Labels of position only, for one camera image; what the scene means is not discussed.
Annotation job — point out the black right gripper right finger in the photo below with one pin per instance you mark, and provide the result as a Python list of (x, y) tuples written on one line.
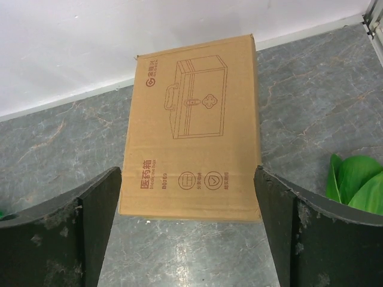
[(316, 241)]

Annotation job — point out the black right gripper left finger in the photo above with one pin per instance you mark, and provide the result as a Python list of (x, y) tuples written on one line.
[(61, 241)]

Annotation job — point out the brown cardboard express box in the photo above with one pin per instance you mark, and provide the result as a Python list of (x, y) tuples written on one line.
[(193, 138)]

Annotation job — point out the green bok choy leaf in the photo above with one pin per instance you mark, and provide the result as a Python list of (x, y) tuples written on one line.
[(356, 182)]

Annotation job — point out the aluminium frame post right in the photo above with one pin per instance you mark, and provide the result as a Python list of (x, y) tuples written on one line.
[(372, 21)]

